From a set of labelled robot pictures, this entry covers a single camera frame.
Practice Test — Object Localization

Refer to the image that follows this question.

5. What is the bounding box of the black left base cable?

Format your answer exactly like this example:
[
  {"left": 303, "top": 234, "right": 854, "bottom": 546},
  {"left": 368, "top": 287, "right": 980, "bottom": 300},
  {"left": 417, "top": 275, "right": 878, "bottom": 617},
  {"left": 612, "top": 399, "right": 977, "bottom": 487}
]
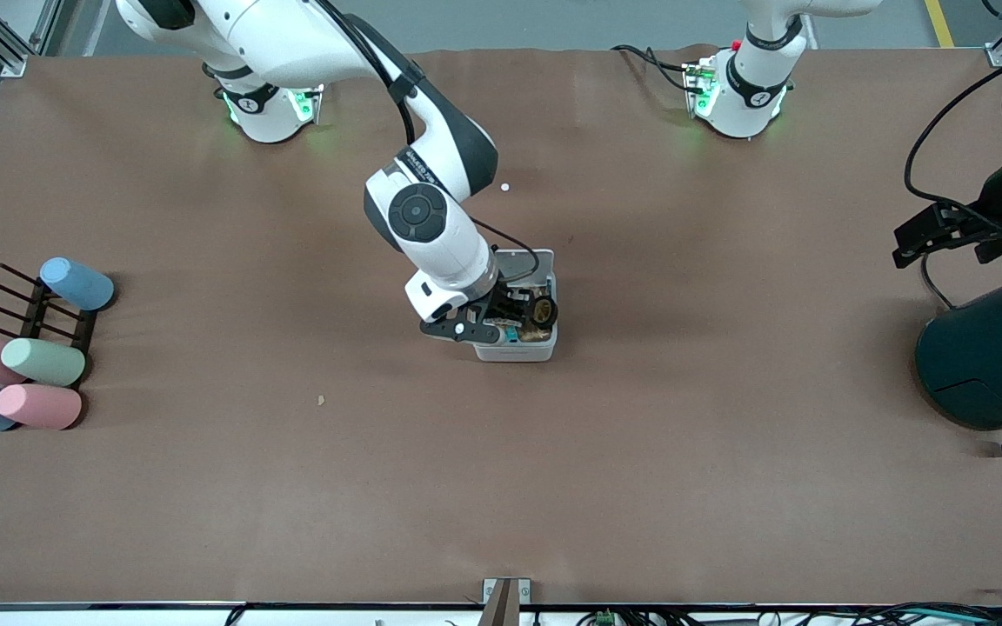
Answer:
[{"left": 611, "top": 43, "right": 711, "bottom": 97}]

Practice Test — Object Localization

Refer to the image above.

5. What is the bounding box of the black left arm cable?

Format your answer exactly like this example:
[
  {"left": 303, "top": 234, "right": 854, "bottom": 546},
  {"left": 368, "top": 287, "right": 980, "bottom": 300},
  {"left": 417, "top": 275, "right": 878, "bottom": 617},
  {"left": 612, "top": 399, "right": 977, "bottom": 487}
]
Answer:
[{"left": 904, "top": 0, "right": 1002, "bottom": 236}]

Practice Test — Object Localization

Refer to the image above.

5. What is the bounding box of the white square lidded bin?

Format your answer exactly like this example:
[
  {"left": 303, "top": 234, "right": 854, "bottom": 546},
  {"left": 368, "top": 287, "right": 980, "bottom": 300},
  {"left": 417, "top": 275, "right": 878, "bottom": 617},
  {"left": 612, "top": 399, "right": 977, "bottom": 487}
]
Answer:
[{"left": 472, "top": 249, "right": 558, "bottom": 363}]

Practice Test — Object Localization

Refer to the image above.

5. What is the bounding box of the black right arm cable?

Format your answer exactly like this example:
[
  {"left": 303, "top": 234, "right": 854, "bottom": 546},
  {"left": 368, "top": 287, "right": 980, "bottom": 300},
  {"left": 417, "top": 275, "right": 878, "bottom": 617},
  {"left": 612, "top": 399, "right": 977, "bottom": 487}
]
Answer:
[{"left": 314, "top": 0, "right": 542, "bottom": 283}]

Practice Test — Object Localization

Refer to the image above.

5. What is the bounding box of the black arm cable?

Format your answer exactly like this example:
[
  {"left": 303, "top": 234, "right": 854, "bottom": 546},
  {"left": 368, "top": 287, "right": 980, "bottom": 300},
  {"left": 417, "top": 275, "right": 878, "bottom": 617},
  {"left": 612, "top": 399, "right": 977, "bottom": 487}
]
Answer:
[
  {"left": 904, "top": 0, "right": 1002, "bottom": 236},
  {"left": 314, "top": 0, "right": 542, "bottom": 283}
]

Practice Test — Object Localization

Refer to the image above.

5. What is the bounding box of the metal table edge bracket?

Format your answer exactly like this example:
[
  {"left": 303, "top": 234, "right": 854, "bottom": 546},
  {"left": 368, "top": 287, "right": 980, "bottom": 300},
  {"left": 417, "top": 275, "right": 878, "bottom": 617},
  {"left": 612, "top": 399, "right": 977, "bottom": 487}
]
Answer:
[{"left": 482, "top": 577, "right": 531, "bottom": 626}]

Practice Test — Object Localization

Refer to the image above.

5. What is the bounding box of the black peg cup rack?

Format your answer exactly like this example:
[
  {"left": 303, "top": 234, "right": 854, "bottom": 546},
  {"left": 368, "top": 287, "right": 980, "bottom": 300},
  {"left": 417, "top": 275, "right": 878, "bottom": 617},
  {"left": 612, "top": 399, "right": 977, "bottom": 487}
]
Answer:
[{"left": 0, "top": 263, "right": 100, "bottom": 388}]

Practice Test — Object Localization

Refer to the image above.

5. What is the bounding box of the black appliance power cable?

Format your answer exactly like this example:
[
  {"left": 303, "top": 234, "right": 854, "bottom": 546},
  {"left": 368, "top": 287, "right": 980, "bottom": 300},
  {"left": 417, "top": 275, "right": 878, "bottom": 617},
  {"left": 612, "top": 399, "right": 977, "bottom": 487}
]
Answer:
[{"left": 919, "top": 252, "right": 959, "bottom": 311}]

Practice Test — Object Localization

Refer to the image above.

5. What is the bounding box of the black cable bundle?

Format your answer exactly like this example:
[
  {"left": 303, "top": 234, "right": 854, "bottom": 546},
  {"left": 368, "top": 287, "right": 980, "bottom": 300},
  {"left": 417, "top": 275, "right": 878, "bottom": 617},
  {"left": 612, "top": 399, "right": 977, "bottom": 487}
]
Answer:
[{"left": 814, "top": 591, "right": 1002, "bottom": 626}]

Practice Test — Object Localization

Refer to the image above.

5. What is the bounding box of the dark teal round appliance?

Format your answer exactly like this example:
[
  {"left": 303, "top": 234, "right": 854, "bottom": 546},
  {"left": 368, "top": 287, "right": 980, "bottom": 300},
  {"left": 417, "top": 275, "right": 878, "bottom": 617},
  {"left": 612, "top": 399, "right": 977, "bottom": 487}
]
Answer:
[{"left": 915, "top": 283, "right": 1002, "bottom": 432}]

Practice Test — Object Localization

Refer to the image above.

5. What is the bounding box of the brown table cover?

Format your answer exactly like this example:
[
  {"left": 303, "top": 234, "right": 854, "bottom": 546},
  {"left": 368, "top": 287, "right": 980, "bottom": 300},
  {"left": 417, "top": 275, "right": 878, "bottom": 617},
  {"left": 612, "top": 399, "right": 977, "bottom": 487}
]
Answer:
[{"left": 0, "top": 43, "right": 1002, "bottom": 607}]

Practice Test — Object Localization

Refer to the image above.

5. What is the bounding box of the green plastic cup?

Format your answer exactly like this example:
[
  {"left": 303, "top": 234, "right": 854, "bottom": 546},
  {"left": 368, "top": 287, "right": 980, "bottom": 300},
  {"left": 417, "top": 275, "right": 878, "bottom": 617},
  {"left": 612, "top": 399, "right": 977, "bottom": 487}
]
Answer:
[{"left": 1, "top": 337, "right": 87, "bottom": 388}]

